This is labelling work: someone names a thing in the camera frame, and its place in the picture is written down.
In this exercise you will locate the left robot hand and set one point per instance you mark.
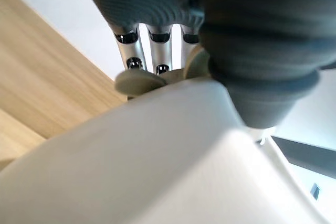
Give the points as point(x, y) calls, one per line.
point(252, 37)

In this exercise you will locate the white slipper with beige ears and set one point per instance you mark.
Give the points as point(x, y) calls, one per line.
point(162, 161)

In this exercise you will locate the dark grey bar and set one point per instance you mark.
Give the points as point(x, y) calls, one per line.
point(309, 155)

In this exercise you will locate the light wooden panel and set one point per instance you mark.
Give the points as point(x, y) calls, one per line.
point(36, 77)

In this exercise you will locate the small grey wall fitting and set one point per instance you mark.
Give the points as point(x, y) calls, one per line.
point(315, 190)

